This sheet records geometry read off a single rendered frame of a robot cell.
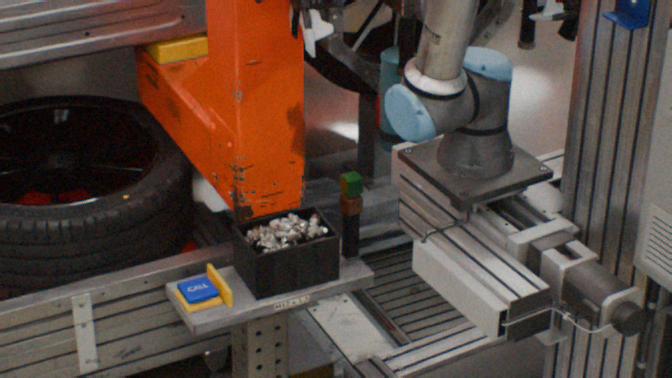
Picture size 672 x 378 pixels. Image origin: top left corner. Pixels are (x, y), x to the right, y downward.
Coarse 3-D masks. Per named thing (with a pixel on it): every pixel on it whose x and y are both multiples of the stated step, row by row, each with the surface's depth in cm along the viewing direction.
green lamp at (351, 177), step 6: (342, 174) 285; (348, 174) 285; (354, 174) 285; (342, 180) 285; (348, 180) 283; (354, 180) 283; (360, 180) 284; (342, 186) 286; (348, 186) 283; (354, 186) 284; (360, 186) 285; (348, 192) 284; (354, 192) 285; (360, 192) 285
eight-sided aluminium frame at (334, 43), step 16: (496, 0) 341; (512, 0) 340; (320, 16) 320; (336, 16) 318; (480, 16) 343; (496, 16) 340; (336, 32) 320; (480, 32) 340; (496, 32) 342; (336, 48) 321; (352, 64) 326; (368, 64) 328; (368, 80) 330
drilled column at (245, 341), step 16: (256, 320) 285; (272, 320) 287; (240, 336) 290; (256, 336) 287; (272, 336) 289; (240, 352) 293; (256, 352) 290; (272, 352) 292; (288, 352) 294; (240, 368) 296; (256, 368) 293; (272, 368) 294; (288, 368) 296
